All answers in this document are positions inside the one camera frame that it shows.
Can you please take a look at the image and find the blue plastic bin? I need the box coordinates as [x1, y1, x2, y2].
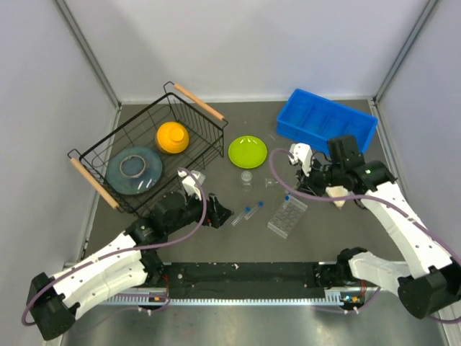
[277, 89, 378, 154]

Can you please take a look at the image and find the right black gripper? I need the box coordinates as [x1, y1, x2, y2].
[296, 156, 344, 197]

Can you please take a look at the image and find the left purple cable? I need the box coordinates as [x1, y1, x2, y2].
[20, 167, 209, 327]

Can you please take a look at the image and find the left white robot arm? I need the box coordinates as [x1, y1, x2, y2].
[26, 192, 232, 341]

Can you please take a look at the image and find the orange ribbed bowl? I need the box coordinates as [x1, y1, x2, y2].
[156, 121, 189, 154]

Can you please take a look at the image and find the green plastic plate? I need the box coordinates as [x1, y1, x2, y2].
[228, 136, 268, 169]

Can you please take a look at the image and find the beige sponge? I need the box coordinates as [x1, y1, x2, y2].
[326, 186, 349, 209]

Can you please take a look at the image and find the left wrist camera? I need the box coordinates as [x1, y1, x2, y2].
[177, 169, 206, 200]

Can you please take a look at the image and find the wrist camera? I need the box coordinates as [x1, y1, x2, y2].
[177, 169, 206, 200]
[289, 143, 313, 177]

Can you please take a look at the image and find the clear test tube rack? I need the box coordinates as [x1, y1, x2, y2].
[267, 195, 308, 239]

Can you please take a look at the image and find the purple cable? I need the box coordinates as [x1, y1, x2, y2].
[269, 148, 461, 324]
[20, 167, 209, 327]

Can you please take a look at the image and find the clear glass bottle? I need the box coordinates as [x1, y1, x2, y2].
[241, 171, 253, 192]

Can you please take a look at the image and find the blue ceramic plate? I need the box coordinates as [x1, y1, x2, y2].
[105, 146, 163, 195]

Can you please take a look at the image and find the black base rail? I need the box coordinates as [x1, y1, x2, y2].
[104, 261, 364, 307]

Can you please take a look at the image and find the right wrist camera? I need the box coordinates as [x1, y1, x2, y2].
[289, 143, 313, 177]

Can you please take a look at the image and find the black wire basket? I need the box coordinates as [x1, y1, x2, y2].
[68, 81, 228, 216]

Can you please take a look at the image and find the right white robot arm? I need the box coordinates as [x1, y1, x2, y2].
[290, 135, 460, 319]

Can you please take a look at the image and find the glass thistle funnel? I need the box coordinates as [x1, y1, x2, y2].
[264, 178, 279, 188]

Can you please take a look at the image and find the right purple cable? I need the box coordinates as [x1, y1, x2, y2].
[269, 148, 461, 324]

